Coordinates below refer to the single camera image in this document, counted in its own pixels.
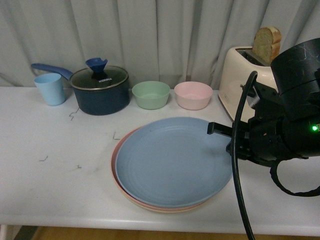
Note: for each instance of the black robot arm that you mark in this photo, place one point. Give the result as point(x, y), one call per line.
point(286, 121)

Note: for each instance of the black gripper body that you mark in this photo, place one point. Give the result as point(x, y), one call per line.
point(261, 139)

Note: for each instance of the blue plate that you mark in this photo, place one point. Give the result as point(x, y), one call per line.
point(173, 163)

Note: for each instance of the pink bowl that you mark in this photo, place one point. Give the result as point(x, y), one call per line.
point(192, 95)

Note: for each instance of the toast slice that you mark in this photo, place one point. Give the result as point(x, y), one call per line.
point(267, 43)

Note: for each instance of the grey curtain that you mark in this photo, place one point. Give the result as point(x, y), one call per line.
point(171, 41)

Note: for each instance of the cream toaster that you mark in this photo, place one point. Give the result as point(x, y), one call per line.
point(239, 62)

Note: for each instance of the glass pot lid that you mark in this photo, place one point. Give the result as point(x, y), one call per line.
point(98, 75)

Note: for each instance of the dark blue saucepan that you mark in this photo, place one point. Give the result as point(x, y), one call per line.
point(94, 102)

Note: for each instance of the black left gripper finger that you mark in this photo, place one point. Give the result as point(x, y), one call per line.
point(242, 132)

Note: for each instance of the green bowl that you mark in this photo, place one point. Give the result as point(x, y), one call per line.
point(151, 95)

